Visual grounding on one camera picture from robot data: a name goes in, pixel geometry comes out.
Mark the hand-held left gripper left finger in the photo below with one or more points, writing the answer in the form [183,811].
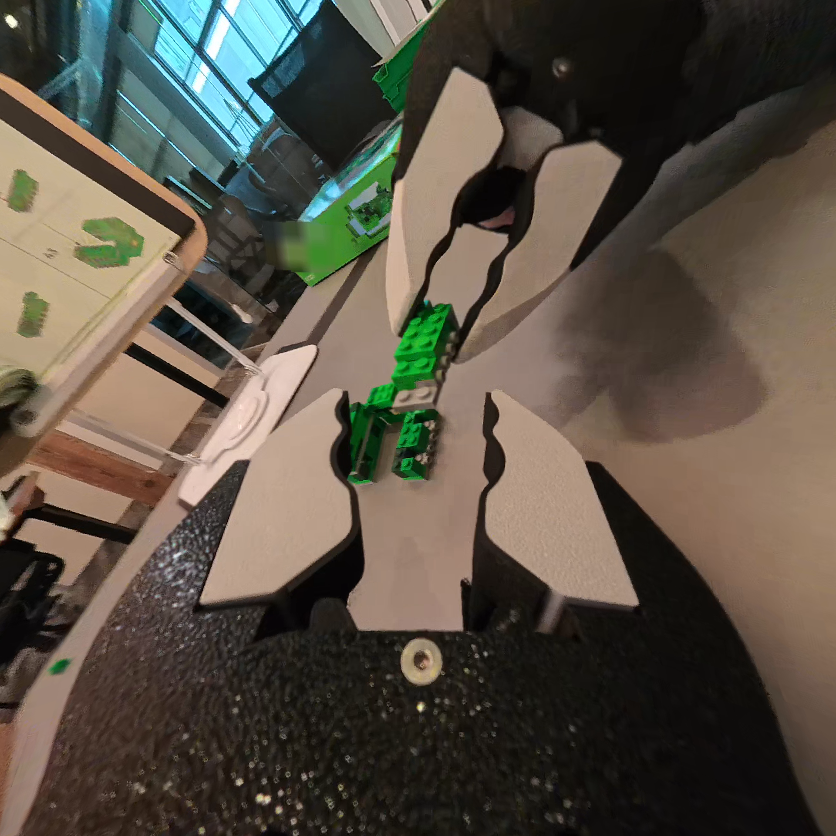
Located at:
[287,509]

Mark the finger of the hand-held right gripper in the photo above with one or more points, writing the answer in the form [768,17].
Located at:
[568,209]
[431,176]

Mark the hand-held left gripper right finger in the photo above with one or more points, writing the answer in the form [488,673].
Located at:
[555,516]

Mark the green toy brick model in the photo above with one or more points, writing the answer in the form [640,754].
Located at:
[411,434]

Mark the green and grey brick assembly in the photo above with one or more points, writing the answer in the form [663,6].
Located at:
[421,339]

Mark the grey desk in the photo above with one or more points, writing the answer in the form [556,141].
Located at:
[686,522]

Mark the green toy set box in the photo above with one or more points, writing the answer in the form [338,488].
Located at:
[352,202]

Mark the stack of green crates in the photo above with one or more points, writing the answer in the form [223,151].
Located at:
[392,85]

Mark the book stand with white base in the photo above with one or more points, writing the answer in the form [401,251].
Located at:
[287,369]

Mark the black office chair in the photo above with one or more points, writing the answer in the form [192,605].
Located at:
[320,85]

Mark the grey office chair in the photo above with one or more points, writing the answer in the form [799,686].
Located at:
[274,150]

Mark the wooden table with black legs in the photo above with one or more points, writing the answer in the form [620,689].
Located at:
[98,467]

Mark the small white peg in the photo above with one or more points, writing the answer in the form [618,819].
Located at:
[243,315]

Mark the large office window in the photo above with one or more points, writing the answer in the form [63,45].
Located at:
[222,39]

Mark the scattered loose green bricks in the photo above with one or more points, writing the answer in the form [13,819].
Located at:
[60,667]

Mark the instruction booklet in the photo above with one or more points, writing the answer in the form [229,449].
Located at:
[65,294]

